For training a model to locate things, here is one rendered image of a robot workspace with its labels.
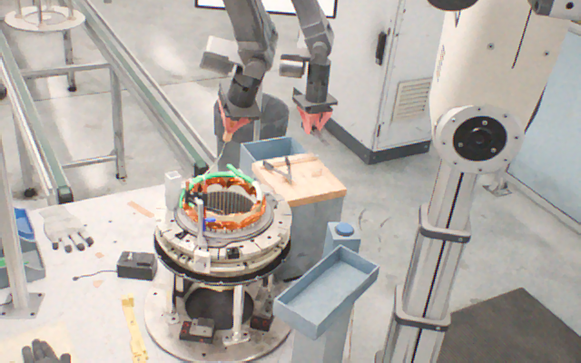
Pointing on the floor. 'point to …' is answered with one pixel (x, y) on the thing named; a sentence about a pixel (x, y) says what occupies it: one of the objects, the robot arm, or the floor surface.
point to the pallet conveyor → (26, 139)
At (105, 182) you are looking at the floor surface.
